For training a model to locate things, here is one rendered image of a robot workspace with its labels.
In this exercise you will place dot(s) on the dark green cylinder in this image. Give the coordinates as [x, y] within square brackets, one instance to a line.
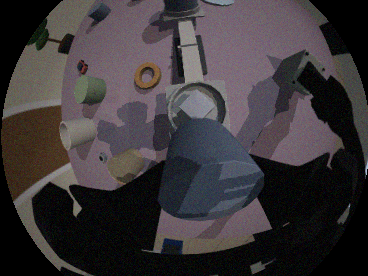
[90, 90]

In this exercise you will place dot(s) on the red toy car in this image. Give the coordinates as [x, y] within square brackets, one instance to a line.
[81, 66]

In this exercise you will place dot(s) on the dark blue cylinder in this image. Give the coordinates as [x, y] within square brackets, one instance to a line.
[180, 5]
[99, 12]
[207, 174]

